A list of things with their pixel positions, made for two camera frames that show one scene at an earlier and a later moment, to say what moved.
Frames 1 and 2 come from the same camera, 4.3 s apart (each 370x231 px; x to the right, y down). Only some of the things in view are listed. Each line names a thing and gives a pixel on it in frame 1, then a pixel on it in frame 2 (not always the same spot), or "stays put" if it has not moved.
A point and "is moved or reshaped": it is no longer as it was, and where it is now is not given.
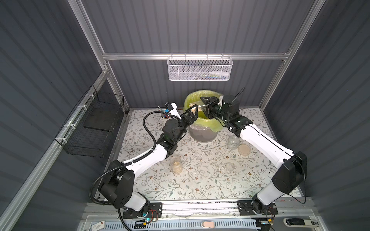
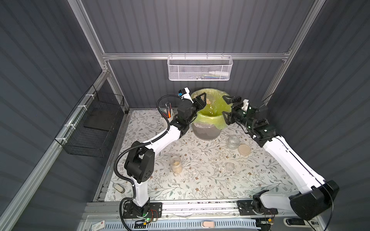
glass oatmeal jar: [193, 109] is moved or reshaped
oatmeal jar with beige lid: [233, 142] stays put
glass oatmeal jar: [176, 165] stays put
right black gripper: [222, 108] to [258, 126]
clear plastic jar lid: [230, 166] stays put
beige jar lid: [244, 149] stays put
